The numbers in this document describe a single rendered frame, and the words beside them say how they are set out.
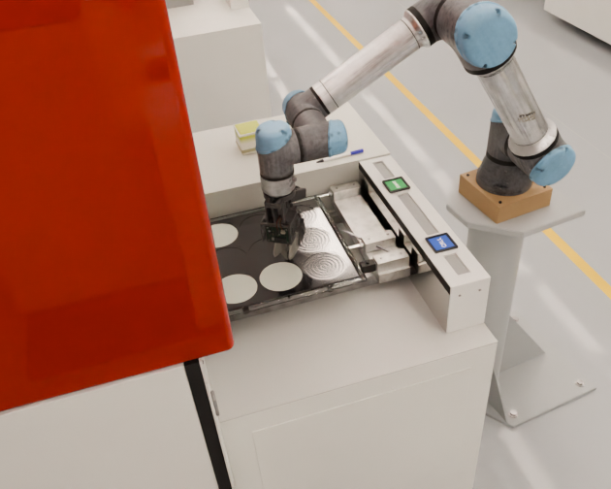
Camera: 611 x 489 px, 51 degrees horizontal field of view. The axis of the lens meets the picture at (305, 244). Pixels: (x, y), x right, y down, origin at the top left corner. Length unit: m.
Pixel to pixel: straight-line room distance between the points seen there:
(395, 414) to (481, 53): 0.80
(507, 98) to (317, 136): 0.43
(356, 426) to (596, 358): 1.36
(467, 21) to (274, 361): 0.81
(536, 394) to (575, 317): 0.46
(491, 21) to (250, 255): 0.75
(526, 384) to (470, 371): 0.98
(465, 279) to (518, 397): 1.09
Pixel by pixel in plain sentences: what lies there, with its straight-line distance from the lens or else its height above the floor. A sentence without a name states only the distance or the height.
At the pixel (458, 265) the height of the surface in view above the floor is 0.96.
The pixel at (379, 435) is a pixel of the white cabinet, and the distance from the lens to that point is 1.55.
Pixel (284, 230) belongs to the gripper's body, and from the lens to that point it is 1.42.
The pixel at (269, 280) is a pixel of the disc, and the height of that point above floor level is 0.90.
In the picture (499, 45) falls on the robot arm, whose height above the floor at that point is 1.38.
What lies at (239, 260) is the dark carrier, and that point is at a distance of 1.57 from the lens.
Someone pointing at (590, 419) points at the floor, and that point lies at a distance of 2.46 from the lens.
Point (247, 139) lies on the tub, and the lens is 1.83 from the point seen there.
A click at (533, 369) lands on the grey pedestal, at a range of 2.54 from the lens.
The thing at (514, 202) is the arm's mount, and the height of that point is 0.87.
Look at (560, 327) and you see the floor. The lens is 2.73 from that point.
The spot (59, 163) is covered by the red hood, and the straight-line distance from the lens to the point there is 0.71.
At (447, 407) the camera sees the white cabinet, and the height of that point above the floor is 0.64.
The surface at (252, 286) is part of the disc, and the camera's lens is 1.49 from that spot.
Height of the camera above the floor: 1.89
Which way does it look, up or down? 38 degrees down
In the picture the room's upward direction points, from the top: 5 degrees counter-clockwise
